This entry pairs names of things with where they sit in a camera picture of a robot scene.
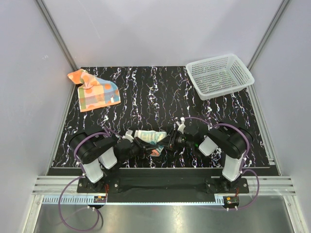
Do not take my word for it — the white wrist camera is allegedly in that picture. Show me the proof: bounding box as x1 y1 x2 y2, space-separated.
176 117 186 134
122 130 135 142

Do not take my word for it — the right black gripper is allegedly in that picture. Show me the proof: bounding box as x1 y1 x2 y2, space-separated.
156 128 194 151

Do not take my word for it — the orange dotted checkered towel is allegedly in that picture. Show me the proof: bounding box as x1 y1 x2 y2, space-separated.
68 69 121 112

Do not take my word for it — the rabbit print towel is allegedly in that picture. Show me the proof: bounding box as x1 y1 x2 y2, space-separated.
134 130 167 157

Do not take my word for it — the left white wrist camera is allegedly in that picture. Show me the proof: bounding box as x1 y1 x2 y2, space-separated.
122 130 135 142

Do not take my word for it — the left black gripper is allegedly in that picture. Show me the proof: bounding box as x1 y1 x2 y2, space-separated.
120 136 158 162

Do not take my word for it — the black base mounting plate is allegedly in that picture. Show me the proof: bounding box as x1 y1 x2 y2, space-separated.
77 168 249 194

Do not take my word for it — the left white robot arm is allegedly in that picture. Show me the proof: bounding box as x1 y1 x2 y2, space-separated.
69 131 158 193

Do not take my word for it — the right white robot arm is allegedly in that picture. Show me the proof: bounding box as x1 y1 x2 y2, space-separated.
158 122 254 194

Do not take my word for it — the aluminium frame rail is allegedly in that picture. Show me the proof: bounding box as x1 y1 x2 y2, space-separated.
32 176 296 206

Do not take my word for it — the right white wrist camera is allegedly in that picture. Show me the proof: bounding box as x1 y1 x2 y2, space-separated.
176 117 186 134

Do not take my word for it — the white plastic mesh basket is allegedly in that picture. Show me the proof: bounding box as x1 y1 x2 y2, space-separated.
186 54 255 100

